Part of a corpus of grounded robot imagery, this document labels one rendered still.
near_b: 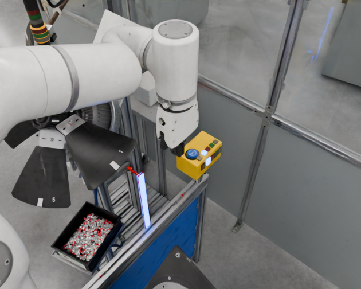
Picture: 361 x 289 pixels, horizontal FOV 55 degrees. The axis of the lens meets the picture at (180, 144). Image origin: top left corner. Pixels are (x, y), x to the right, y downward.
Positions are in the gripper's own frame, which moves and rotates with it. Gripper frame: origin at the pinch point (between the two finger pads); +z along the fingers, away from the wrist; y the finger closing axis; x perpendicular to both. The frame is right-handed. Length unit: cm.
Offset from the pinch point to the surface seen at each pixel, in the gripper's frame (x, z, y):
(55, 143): 55, 33, -5
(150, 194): 63, 135, 45
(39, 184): 52, 43, -18
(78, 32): 144, 56, 71
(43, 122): 57, 23, -6
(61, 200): 44, 49, -16
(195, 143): 16.6, 36.0, 29.9
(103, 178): 26.3, 28.7, -6.7
